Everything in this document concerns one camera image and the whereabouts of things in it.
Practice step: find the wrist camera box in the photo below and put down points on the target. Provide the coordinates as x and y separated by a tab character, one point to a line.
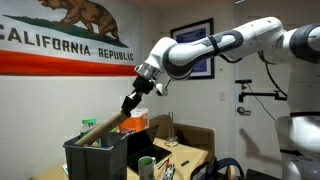
161	90

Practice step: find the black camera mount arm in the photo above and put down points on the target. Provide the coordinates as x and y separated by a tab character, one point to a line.
260	95

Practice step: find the small black flat item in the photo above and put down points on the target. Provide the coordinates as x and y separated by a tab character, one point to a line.
185	163

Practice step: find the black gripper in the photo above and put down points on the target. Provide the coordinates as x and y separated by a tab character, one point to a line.
143	86

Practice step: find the silver paper towel holder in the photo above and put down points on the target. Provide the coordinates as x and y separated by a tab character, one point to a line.
171	131

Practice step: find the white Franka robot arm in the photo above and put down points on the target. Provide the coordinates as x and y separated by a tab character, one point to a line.
233	43

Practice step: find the orange white paper towel package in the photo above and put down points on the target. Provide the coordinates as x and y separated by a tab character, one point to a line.
138	121

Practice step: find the black blue backpack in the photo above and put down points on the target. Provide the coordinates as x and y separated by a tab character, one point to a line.
213	170

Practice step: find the blue white pen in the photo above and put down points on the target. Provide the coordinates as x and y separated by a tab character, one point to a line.
167	173

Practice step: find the black framed blue picture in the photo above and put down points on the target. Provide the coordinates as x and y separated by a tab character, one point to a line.
203	68

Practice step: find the white green mug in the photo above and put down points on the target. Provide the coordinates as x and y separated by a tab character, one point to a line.
146	168

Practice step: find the white paper sheet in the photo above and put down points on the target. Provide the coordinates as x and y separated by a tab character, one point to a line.
64	169

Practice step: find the teal white pen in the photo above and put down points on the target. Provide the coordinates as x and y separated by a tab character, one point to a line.
172	174

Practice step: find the brown cardboard paper towel roll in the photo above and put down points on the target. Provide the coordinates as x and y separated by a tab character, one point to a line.
100	130

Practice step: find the grey plastic bin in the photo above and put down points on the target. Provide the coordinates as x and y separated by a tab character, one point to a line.
96	160

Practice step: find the white light switch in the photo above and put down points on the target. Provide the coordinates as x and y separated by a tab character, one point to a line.
222	96

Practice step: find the black laptop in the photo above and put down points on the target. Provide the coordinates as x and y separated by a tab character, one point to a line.
146	150

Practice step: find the California Republic bear flag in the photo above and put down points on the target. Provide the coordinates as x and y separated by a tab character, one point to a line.
66	50

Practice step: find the green lid plastic bottle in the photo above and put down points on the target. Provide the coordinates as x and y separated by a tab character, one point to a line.
87	126

